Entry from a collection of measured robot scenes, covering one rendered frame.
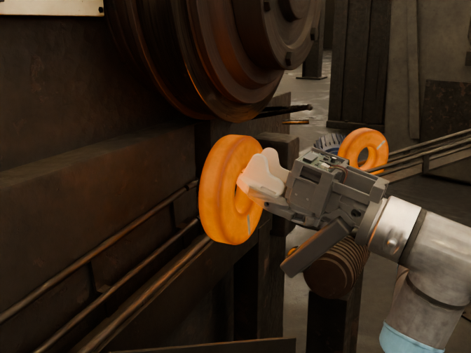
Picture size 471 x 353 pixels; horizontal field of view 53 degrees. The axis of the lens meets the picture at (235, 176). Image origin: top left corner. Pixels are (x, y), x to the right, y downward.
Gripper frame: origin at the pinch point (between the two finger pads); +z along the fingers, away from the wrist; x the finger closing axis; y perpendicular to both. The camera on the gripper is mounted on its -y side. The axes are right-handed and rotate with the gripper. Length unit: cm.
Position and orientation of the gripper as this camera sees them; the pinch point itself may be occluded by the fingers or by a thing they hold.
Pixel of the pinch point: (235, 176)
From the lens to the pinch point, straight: 68.0
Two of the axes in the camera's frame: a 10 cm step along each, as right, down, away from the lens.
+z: -8.6, -3.8, 3.4
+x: -4.6, 2.8, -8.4
